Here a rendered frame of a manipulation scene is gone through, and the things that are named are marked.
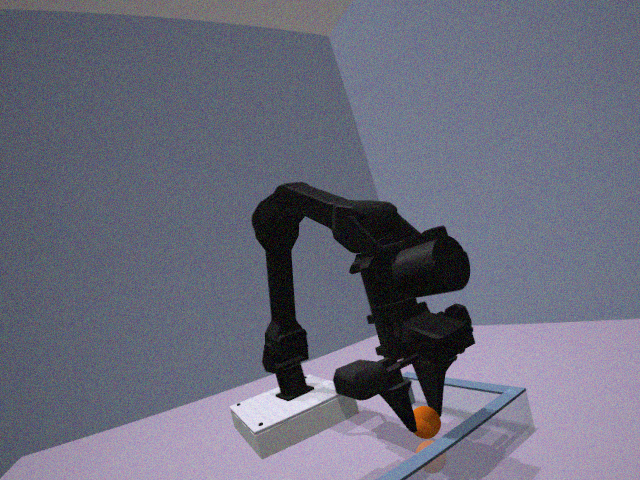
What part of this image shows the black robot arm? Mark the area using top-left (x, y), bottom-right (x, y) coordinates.
top-left (251, 182), bottom-right (473, 401)

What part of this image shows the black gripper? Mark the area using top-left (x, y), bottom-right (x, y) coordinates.
top-left (333, 297), bottom-right (458, 433)

